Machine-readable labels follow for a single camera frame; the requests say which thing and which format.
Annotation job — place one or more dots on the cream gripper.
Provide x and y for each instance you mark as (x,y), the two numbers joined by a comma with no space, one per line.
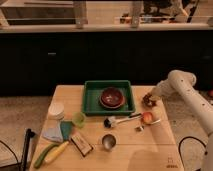
(154,97)

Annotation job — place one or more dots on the dark red grape bunch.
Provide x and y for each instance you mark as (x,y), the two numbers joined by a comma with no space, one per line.
(147,102)

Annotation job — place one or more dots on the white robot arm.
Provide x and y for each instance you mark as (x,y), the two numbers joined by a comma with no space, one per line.
(182,82)

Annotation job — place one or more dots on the metal cup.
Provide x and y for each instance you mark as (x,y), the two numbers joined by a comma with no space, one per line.
(108,141)

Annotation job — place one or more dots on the small green cup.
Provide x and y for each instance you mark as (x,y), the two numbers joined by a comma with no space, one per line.
(78,119)

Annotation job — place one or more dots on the orange peach fruit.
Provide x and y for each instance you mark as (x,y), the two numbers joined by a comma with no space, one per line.
(147,118)

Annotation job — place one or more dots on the small dark metal clip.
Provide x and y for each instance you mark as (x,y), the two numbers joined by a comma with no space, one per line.
(139,129)

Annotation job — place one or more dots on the dark red bowl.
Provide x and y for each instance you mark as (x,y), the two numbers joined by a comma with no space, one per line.
(111,98)

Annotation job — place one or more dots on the black and white brush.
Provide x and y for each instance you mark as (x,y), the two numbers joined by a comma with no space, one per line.
(112,121)

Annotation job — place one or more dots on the green plastic tray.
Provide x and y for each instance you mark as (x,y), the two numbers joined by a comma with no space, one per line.
(91,93)

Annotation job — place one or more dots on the brown rectangular box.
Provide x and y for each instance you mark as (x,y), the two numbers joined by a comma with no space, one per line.
(81,143)

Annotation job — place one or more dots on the teal sponge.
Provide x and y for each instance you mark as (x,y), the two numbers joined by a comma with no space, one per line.
(66,129)

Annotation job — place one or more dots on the yellow corn cob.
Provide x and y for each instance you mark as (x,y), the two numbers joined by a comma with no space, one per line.
(55,153)

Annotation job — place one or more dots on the light blue cloth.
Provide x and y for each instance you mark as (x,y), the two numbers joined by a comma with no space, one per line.
(53,134)

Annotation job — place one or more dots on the black stand pole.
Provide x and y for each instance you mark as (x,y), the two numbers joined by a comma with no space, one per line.
(29,135)

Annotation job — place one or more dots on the green cucumber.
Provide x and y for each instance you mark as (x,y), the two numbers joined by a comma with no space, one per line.
(43,154)

